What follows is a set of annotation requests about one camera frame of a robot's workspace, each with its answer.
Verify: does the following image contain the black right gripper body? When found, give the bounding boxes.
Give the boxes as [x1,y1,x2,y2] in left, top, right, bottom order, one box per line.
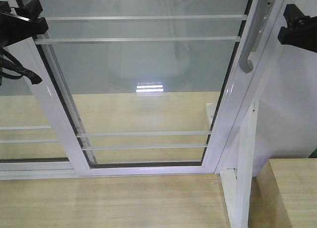
[278,4,317,52]

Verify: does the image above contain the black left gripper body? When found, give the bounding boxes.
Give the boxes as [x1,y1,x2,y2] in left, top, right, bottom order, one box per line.
[0,0,49,48]

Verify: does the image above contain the grey metal door handle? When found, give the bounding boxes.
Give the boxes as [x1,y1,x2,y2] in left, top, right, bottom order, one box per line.
[239,0,268,73]

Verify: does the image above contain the white framed sliding glass door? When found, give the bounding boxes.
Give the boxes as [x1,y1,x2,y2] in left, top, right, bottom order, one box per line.
[7,0,288,177]

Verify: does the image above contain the fixed white framed glass panel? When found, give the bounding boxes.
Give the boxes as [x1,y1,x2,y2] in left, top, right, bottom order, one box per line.
[0,0,97,181]

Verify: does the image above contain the light plywood box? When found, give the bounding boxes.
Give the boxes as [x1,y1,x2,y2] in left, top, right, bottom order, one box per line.
[257,158,317,228]

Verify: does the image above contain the light plywood base board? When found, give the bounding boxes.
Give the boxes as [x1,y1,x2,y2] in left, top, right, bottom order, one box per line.
[0,91,293,228]

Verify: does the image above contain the black cable bundle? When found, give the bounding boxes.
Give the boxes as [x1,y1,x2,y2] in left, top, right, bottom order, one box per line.
[0,47,43,85]

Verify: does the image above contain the white door jamb frame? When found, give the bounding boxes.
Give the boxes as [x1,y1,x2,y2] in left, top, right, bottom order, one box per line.
[215,0,305,174]

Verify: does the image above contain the white partition wall panel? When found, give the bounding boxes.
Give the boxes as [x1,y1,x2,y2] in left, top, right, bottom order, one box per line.
[253,0,317,175]

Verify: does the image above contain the rear white support bracket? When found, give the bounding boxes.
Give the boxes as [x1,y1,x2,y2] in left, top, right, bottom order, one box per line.
[206,103,216,130]

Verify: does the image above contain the white triangular support bracket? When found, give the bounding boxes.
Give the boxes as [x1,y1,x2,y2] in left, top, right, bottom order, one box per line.
[220,101,259,228]

